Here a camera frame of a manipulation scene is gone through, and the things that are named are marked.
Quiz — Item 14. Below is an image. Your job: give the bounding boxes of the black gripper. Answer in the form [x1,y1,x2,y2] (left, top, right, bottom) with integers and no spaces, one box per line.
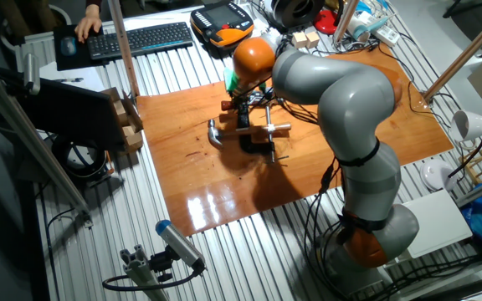
[228,83,274,115]

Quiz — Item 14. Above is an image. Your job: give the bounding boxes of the black C-clamp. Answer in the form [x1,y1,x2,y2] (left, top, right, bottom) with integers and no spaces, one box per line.
[236,104,290,164]

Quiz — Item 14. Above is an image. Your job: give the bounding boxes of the claw hammer with wooden handle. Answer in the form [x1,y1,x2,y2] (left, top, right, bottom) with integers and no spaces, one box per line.
[207,119,292,148]

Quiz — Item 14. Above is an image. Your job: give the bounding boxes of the person's bare hand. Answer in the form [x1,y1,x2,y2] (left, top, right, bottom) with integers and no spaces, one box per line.
[74,3,103,44]

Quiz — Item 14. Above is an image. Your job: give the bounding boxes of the glossy orange wooden board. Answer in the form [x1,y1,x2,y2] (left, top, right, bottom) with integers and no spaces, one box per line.
[136,43,454,237]

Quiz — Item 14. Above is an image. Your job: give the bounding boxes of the black orange teach pendant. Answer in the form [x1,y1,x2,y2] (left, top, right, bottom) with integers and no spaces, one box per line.
[189,0,255,49]

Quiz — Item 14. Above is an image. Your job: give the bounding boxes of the brown cardboard box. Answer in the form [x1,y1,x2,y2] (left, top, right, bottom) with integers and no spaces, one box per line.
[100,86,145,135]

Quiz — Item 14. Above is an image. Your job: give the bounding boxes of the black filament spool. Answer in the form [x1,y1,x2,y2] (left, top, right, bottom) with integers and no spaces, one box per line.
[270,0,326,28]

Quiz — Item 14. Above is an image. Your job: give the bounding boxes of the wooden block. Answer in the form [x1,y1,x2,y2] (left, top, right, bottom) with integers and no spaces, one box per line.
[113,99,130,126]
[121,125,144,154]

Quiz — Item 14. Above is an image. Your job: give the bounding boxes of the black keyboard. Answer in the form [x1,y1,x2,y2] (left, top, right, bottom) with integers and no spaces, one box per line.
[86,21,195,61]

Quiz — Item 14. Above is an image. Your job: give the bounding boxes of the red round object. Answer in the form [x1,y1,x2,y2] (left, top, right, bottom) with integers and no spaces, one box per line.
[312,8,342,36]

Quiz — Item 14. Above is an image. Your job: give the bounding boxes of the white teal handheld tool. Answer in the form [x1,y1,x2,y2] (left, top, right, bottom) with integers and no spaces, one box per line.
[347,16,391,43]

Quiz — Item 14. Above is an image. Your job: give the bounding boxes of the white paper sheet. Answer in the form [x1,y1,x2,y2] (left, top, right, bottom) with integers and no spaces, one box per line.
[39,62,108,93]

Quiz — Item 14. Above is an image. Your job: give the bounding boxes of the black monitor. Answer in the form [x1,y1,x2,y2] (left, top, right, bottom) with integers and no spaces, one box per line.
[0,66,127,154]

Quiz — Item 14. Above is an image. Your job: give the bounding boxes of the dark computer mouse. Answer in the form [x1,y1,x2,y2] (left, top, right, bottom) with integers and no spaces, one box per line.
[59,35,78,57]

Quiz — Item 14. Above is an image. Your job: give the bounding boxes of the black mouse pad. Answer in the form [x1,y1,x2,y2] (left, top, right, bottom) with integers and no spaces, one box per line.
[53,23,108,72]

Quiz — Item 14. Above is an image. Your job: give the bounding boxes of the short aluminium profile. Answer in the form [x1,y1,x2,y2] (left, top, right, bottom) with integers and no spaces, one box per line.
[119,244,171,301]

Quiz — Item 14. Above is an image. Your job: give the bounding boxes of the white flat box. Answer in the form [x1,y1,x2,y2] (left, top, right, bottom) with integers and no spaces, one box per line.
[399,188,474,259]

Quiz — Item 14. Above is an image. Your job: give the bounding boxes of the black office chair base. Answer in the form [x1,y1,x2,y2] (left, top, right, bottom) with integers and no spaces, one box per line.
[441,0,482,58]

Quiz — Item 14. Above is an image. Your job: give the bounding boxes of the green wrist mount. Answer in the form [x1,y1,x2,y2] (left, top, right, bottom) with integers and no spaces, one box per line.
[223,66,267,95]

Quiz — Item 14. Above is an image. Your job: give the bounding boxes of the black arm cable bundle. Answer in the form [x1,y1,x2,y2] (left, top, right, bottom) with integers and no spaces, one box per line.
[274,41,351,301]

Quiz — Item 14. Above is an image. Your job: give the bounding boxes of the wooden frame post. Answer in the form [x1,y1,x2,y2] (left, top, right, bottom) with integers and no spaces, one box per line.
[107,0,141,98]
[332,0,360,43]
[423,3,482,101]

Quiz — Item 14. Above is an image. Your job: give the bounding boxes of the grey camera with blue cap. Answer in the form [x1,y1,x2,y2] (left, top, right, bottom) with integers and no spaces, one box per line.
[155,219,207,273]

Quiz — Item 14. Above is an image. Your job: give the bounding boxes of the thin black cable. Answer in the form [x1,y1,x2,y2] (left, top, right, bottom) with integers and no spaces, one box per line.
[374,41,454,129]

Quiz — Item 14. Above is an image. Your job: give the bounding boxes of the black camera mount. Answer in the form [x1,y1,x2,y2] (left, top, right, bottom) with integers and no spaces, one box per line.
[148,246,175,283]

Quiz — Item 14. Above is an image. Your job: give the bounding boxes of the black cable reel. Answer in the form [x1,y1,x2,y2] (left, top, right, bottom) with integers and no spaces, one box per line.
[50,135,115,185]

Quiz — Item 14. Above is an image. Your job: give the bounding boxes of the black camera cable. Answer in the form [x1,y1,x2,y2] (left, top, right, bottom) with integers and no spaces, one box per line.
[101,261,204,293]

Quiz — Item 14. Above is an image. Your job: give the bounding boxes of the black floor cables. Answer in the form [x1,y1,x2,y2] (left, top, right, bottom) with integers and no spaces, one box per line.
[374,253,482,301]

